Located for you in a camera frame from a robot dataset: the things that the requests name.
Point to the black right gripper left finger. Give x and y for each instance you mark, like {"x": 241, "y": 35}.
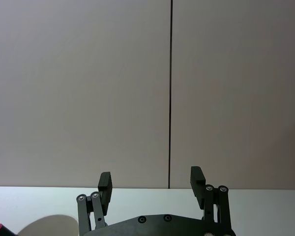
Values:
{"x": 104, "y": 194}

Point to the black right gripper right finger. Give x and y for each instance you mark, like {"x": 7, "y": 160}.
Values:
{"x": 198, "y": 189}

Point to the table cloth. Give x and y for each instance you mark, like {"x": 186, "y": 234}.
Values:
{"x": 147, "y": 201}

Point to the black tool with red switch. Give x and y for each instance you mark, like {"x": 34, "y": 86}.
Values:
{"x": 0, "y": 230}

